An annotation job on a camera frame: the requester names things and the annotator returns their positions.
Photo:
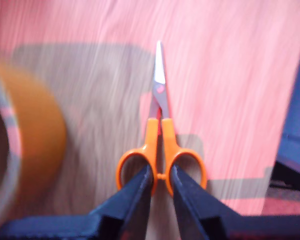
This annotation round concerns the dark blue chair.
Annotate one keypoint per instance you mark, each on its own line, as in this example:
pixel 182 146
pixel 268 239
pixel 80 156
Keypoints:
pixel 296 125

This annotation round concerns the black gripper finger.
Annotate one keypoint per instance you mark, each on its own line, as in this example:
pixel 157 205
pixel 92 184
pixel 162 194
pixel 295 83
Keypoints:
pixel 130 207
pixel 195 207

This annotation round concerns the wide orange-brown tape roll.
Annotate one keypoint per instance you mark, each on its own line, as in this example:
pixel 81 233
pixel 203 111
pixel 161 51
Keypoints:
pixel 40 130

